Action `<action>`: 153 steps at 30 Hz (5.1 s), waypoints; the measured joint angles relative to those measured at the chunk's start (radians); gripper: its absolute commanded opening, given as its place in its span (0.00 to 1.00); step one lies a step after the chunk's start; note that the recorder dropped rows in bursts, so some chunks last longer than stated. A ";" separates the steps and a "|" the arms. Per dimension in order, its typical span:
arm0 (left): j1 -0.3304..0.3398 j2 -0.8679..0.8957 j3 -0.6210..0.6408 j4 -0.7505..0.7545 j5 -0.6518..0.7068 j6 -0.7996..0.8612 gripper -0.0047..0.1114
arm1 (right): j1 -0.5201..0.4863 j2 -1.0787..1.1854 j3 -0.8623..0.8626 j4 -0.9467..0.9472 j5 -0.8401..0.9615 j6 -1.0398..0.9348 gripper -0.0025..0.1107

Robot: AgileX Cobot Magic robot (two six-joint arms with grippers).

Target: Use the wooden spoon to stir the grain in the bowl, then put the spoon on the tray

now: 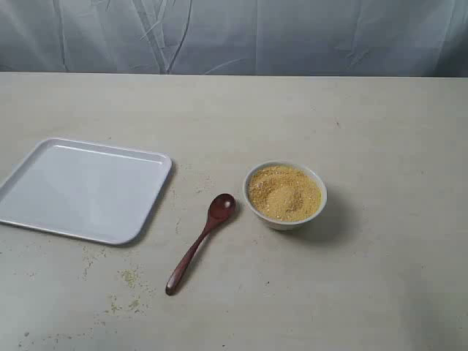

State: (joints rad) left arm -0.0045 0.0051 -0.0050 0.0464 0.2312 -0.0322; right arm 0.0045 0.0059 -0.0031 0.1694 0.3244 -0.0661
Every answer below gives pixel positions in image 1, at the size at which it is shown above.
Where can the dark brown wooden spoon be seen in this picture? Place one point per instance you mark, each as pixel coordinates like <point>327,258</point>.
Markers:
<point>219,211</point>

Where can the yellow-brown granular food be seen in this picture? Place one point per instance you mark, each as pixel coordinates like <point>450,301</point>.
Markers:
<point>284,193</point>

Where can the white ceramic bowl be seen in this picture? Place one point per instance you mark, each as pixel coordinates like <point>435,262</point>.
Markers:
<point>277,225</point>

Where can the white square plastic tray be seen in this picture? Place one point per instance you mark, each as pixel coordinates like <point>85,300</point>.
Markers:
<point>86,191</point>

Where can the white wrinkled backdrop curtain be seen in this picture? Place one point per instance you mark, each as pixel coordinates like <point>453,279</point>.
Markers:
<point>362,38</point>

